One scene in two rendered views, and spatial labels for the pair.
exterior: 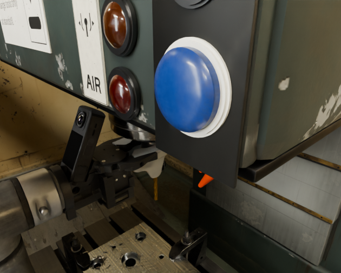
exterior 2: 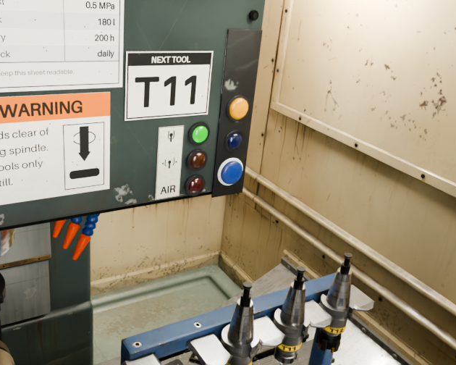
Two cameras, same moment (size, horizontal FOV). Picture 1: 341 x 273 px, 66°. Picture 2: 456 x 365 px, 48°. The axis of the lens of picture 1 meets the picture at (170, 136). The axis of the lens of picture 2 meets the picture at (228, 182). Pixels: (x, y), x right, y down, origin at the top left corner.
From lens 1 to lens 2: 0.61 m
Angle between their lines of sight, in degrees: 75
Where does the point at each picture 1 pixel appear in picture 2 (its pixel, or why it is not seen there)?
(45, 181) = not seen: outside the picture
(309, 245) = (35, 297)
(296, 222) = (13, 284)
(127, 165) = (3, 292)
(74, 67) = (145, 187)
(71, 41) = (145, 174)
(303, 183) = not seen: hidden behind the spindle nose
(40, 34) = (94, 179)
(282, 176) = not seen: outside the picture
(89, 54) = (169, 176)
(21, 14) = (50, 171)
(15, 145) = not seen: outside the picture
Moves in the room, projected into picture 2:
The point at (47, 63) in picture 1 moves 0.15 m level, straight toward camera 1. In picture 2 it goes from (94, 198) to (230, 194)
